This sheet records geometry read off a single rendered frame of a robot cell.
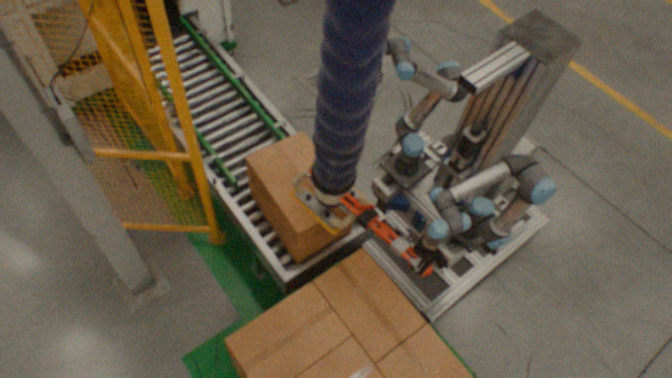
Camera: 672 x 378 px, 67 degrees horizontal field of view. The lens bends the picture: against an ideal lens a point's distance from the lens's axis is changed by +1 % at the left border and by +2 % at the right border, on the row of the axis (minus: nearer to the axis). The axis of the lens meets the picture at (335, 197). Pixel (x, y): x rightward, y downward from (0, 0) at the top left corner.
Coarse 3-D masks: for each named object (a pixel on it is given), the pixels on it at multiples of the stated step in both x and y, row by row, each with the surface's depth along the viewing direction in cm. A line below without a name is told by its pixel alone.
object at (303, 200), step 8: (296, 192) 266; (312, 192) 267; (296, 200) 264; (304, 200) 264; (304, 208) 262; (328, 208) 263; (312, 216) 261; (320, 216) 259; (328, 216) 258; (336, 216) 260; (328, 224) 257; (336, 232) 256
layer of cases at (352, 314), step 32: (352, 256) 311; (320, 288) 299; (352, 288) 300; (384, 288) 302; (256, 320) 286; (288, 320) 287; (320, 320) 288; (352, 320) 290; (384, 320) 291; (416, 320) 293; (256, 352) 276; (288, 352) 278; (320, 352) 279; (352, 352) 280; (384, 352) 282; (416, 352) 283; (448, 352) 285
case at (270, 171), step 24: (288, 144) 303; (312, 144) 304; (264, 168) 292; (288, 168) 294; (264, 192) 294; (288, 192) 285; (288, 216) 277; (288, 240) 297; (312, 240) 290; (336, 240) 313
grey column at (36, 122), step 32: (0, 32) 162; (0, 64) 172; (0, 96) 180; (32, 96) 188; (32, 128) 198; (64, 128) 207; (64, 160) 219; (64, 192) 233; (96, 192) 246; (96, 224) 263; (128, 256) 302; (128, 288) 344; (160, 288) 346
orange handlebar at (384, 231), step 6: (360, 156) 269; (342, 198) 252; (354, 198) 254; (348, 204) 251; (360, 204) 252; (354, 210) 250; (378, 222) 247; (372, 228) 246; (384, 228) 245; (378, 234) 245; (384, 234) 243; (390, 234) 245; (390, 240) 243; (408, 258) 238
